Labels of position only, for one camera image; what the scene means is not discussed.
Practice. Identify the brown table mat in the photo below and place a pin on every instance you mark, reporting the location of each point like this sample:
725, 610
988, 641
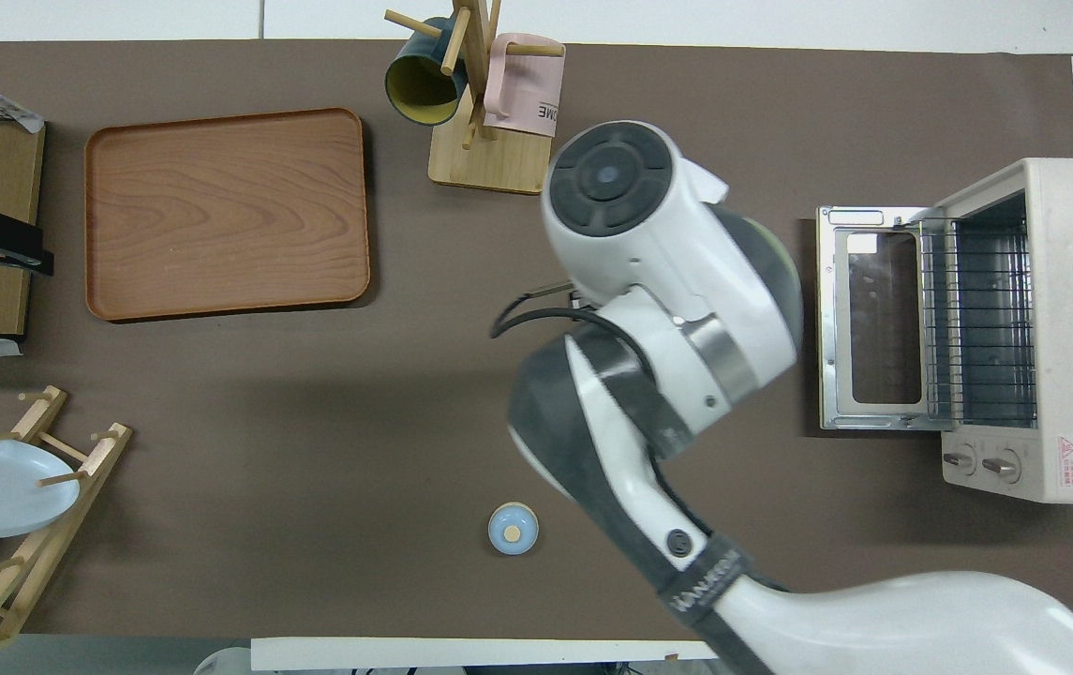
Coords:
311, 394

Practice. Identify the wooden serving tray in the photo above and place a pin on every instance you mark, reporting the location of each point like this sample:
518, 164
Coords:
227, 214

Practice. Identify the pink mug with print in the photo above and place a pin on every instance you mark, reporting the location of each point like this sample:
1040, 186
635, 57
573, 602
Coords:
527, 94

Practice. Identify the red warning sticker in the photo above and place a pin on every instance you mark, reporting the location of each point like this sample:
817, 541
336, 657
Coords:
1068, 461

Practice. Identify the wooden dish rack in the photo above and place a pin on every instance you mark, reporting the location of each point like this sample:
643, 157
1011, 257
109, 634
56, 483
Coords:
67, 487

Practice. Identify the small blue lidded jar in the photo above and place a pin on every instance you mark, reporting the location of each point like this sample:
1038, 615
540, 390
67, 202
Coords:
513, 529

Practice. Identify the white round object under table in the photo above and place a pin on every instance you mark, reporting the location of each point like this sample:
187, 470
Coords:
222, 662

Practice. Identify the wooden mug tree stand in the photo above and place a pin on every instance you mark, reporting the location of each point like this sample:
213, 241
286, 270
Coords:
489, 164

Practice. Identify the grey-green round plate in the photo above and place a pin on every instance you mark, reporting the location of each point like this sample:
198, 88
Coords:
775, 272

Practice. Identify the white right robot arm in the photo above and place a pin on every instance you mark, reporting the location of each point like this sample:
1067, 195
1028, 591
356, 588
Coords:
648, 244

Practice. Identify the dark green mug yellow inside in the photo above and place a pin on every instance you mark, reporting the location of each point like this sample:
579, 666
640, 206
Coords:
419, 89

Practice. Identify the silver oven knob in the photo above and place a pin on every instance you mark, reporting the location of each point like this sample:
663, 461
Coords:
959, 461
1002, 466

